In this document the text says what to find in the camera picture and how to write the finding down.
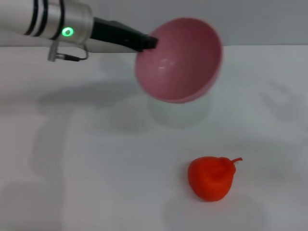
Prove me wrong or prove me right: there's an orange toy fruit with stem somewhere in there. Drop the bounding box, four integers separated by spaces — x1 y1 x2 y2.
187 156 244 202

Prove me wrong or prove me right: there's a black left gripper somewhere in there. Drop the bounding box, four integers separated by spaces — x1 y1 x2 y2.
90 16 159 53

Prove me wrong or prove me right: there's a pink plastic bowl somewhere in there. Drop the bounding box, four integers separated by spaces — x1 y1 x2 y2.
134 16 224 104

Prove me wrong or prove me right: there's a gripper cable with plug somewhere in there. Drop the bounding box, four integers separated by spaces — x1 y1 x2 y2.
47 40 90 63

